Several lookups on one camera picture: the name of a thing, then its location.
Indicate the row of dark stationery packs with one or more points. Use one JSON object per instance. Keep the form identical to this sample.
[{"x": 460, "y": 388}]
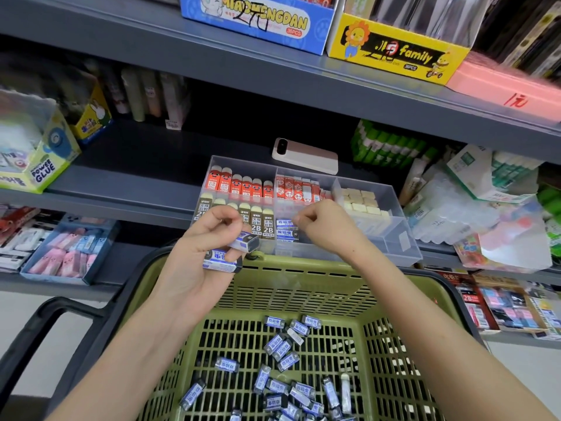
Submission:
[{"x": 526, "y": 30}]

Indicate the person's left thumb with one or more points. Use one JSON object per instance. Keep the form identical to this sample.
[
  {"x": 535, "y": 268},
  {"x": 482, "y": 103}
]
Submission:
[{"x": 219, "y": 243}]

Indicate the pile of clear plastic packets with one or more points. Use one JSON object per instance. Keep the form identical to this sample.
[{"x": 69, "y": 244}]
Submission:
[{"x": 473, "y": 223}]

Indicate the person's left hand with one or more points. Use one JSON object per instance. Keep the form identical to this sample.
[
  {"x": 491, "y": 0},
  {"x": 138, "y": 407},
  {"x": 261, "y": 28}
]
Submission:
[{"x": 184, "y": 276}]

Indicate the yellow rabbit print box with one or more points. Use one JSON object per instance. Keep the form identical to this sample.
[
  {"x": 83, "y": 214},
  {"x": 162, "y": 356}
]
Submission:
[{"x": 92, "y": 118}]

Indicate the pile of red white packets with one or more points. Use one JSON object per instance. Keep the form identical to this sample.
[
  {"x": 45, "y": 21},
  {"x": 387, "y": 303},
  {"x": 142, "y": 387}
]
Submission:
[{"x": 19, "y": 238}]

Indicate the person's right hand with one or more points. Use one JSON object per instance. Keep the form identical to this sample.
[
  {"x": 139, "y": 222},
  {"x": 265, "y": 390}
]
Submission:
[{"x": 333, "y": 227}]

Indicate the pile of boxed erasers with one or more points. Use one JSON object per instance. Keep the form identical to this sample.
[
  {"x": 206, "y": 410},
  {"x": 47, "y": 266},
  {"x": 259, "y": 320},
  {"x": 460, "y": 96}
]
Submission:
[{"x": 285, "y": 372}]

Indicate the pink display box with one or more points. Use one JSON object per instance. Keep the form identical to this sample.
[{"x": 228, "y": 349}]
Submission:
[{"x": 504, "y": 89}]

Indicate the row of black sleeve erasers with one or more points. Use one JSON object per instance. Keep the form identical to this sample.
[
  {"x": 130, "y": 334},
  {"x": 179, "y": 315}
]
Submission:
[{"x": 258, "y": 221}]

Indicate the row of red white erasers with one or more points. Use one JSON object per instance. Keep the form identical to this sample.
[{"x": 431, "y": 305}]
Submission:
[{"x": 298, "y": 188}]

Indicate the row of pastel stationery packs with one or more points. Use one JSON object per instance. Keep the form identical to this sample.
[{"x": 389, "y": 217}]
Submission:
[{"x": 151, "y": 98}]

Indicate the yellow green glue box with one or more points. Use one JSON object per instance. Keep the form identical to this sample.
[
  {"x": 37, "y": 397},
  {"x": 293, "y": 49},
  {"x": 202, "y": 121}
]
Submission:
[{"x": 39, "y": 157}]

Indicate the blue cartoon display box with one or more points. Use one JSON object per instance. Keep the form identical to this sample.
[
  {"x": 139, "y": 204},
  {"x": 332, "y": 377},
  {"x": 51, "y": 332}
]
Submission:
[{"x": 263, "y": 19}]

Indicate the person's right forearm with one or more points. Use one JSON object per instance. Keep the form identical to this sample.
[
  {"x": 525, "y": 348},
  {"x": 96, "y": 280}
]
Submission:
[{"x": 429, "y": 346}]

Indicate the clear packs in yellow box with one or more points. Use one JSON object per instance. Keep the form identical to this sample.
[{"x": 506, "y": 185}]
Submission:
[{"x": 420, "y": 15}]

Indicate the pink smartphone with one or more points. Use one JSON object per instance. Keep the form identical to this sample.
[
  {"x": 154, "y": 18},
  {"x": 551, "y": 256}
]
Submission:
[{"x": 307, "y": 156}]

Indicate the white green carton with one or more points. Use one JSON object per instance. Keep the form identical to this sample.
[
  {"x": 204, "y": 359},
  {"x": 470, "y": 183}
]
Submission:
[{"x": 482, "y": 175}]

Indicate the person's right thumb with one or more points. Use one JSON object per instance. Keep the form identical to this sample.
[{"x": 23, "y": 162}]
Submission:
[{"x": 307, "y": 217}]

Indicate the stack of blue white erasers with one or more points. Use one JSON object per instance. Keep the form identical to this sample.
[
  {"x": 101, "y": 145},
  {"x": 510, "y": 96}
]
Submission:
[{"x": 285, "y": 230}]

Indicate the row of carded eraser packs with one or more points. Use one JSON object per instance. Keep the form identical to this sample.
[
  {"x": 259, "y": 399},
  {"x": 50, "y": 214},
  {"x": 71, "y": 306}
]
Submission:
[{"x": 512, "y": 306}]

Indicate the group of cream erasers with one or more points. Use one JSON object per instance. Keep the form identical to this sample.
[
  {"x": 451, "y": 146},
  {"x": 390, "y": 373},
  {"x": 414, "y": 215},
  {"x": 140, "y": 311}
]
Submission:
[{"x": 361, "y": 201}]

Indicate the green plastic shopping basket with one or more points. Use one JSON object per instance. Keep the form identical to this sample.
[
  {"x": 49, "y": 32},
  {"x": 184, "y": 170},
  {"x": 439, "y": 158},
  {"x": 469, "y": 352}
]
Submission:
[{"x": 307, "y": 293}]

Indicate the yellow cartoon display box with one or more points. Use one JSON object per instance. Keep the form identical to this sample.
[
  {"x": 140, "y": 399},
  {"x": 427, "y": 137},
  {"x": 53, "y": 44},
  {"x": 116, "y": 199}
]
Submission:
[{"x": 394, "y": 52}]

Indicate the clear plastic organizer box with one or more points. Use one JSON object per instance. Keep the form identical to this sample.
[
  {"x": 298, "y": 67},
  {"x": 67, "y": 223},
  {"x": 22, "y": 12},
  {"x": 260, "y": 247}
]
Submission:
[{"x": 394, "y": 236}]

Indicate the person's left forearm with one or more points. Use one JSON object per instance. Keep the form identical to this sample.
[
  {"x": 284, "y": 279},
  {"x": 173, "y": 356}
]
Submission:
[{"x": 131, "y": 368}]

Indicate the blue tray of pink erasers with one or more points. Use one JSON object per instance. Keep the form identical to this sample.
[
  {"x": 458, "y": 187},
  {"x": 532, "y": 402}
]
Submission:
[{"x": 65, "y": 254}]

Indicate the grey metal shelf rack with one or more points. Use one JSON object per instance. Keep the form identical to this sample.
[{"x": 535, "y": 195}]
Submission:
[{"x": 219, "y": 56}]

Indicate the row of red face erasers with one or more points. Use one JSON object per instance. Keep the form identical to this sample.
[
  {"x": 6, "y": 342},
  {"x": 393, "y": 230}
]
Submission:
[{"x": 236, "y": 184}]

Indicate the blue label eraser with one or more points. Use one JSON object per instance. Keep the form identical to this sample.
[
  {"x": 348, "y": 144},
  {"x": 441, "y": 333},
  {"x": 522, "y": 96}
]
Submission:
[
  {"x": 246, "y": 241},
  {"x": 219, "y": 260}
]

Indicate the stack of green glue sticks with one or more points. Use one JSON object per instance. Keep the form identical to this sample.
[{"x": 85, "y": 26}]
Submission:
[{"x": 390, "y": 144}]

